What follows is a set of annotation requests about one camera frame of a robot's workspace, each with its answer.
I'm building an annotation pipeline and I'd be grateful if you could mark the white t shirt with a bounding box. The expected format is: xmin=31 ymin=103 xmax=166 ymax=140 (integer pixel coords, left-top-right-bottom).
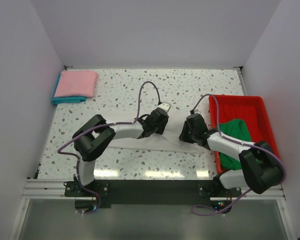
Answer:
xmin=109 ymin=115 xmax=204 ymax=154

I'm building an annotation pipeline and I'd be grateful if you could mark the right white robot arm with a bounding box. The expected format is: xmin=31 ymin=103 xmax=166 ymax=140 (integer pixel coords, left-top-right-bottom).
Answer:
xmin=179 ymin=113 xmax=286 ymax=197

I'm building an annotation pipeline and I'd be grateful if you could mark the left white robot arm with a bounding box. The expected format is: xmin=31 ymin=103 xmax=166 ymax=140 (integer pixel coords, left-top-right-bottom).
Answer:
xmin=72 ymin=106 xmax=169 ymax=196

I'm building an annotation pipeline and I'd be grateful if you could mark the green t shirt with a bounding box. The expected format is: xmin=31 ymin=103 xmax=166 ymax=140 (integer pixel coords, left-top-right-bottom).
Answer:
xmin=219 ymin=118 xmax=252 ymax=170

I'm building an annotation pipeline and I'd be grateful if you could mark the red plastic bin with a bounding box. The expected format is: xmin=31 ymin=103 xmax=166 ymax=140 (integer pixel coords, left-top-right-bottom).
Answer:
xmin=208 ymin=93 xmax=284 ymax=177

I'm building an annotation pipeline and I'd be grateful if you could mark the folded pink t shirt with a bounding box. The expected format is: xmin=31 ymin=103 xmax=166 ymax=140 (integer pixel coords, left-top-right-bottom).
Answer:
xmin=54 ymin=70 xmax=99 ymax=98

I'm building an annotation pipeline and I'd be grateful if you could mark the folded teal t shirt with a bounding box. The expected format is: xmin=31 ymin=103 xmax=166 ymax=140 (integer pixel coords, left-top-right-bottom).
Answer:
xmin=51 ymin=73 xmax=87 ymax=106

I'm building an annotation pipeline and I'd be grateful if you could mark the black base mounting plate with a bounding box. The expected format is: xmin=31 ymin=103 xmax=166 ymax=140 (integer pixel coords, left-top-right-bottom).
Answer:
xmin=63 ymin=179 xmax=242 ymax=210

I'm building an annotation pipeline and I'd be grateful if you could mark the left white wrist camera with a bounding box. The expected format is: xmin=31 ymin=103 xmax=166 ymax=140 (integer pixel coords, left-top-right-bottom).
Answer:
xmin=157 ymin=102 xmax=171 ymax=113

